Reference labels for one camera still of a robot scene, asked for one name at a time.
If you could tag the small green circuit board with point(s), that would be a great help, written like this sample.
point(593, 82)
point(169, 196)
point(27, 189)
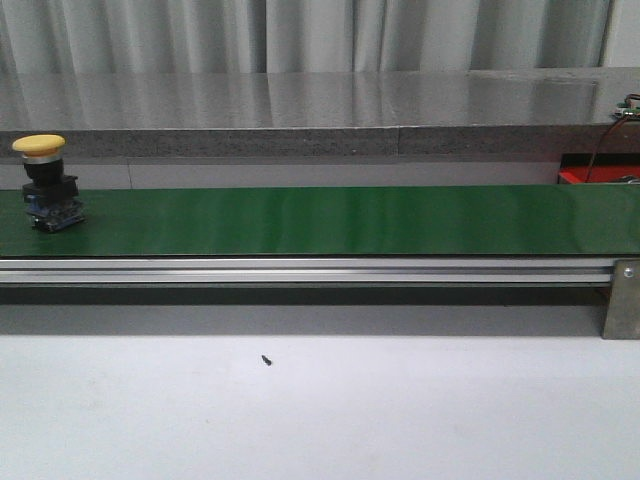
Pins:
point(627, 109)

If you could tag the metal conveyor support bracket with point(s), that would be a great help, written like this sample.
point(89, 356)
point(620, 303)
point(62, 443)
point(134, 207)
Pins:
point(623, 312)

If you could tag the aluminium conveyor side rail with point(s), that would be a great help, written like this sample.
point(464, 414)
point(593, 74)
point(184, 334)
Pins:
point(307, 270)

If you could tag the green conveyor belt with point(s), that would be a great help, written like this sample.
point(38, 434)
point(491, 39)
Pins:
point(501, 220)

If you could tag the yellow mushroom push button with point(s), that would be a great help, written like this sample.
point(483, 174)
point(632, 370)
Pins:
point(52, 195)

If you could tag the grey stone counter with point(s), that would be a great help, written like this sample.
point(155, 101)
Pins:
point(535, 111)

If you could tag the grey pleated curtain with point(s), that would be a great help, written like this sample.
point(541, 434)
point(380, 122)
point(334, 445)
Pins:
point(82, 37)

